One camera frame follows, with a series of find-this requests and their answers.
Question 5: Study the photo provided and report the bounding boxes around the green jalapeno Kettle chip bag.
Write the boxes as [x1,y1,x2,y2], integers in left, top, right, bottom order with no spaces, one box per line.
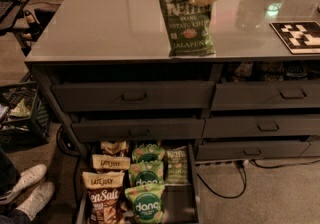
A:
[159,0,215,57]

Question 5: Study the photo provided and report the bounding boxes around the snack bags in top drawer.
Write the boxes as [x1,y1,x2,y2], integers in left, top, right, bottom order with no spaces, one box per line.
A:
[228,61,320,82]

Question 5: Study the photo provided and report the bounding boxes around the top left drawer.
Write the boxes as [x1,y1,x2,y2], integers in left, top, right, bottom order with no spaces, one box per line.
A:
[52,80,213,112]

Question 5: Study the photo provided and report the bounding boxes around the dark grey drawer cabinet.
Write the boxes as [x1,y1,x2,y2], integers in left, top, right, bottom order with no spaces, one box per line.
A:
[26,0,319,224]

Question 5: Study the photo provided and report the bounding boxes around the top right drawer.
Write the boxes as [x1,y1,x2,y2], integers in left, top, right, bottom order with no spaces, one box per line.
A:
[212,80,320,111]

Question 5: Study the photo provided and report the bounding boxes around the middle left drawer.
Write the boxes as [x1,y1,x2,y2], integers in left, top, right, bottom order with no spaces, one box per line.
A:
[72,118,204,142]

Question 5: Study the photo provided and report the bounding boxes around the rear green Dang chip bag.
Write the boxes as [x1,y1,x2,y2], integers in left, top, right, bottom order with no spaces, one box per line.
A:
[132,145,165,163]

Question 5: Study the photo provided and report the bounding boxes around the green dang chip bag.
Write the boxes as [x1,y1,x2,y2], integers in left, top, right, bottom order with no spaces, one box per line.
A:
[132,145,165,163]
[125,184,165,224]
[129,162,164,187]

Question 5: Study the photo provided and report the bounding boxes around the rear green Kettle chip bag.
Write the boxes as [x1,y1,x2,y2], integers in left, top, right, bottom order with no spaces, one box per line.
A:
[166,146,189,185]

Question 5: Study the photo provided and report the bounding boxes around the middle right drawer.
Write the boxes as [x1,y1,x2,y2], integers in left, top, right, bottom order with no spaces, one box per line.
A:
[203,114,320,138]

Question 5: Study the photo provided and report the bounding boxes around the rear Late July chip bag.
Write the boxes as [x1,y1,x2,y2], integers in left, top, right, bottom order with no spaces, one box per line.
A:
[101,141,129,157]

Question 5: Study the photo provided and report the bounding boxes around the late july chip bag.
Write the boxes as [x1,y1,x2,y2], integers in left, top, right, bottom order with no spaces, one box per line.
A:
[82,172,124,224]
[101,141,129,157]
[92,154,130,171]

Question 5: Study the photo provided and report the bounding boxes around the middle green Dang chip bag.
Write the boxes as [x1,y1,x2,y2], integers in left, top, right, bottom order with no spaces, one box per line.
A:
[129,162,164,187]

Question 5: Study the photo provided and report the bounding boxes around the middle Late July chip bag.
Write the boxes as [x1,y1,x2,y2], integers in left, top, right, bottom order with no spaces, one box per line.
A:
[92,154,130,171]

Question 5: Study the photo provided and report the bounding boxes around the open bottom left drawer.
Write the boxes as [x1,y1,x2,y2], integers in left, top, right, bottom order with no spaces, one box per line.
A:
[75,141,203,224]

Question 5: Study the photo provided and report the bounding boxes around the front green Dang chip bag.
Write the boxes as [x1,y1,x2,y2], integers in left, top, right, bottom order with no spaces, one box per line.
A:
[125,184,165,224]

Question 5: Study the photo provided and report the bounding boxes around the front Late July chip bag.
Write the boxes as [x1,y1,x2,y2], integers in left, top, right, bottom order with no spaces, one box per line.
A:
[82,172,124,224]

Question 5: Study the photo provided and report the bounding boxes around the black white fiducial marker board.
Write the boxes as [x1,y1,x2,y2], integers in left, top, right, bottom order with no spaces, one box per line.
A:
[270,21,320,54]

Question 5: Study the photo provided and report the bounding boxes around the black plastic crate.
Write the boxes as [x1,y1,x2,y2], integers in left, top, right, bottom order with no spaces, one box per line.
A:
[0,82,51,151]

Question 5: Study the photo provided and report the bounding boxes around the upper white sneaker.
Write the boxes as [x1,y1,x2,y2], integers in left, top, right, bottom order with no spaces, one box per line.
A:
[0,164,47,205]

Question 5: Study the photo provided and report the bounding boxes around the white sneaker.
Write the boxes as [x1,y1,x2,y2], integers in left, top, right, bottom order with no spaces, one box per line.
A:
[17,182,55,221]
[0,164,47,205]

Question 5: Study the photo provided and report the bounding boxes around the lower white sneaker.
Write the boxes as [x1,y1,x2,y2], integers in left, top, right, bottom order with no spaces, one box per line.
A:
[17,182,55,221]

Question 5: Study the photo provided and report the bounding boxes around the black power cable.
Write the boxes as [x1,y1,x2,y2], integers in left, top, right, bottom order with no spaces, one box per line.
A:
[195,158,320,200]

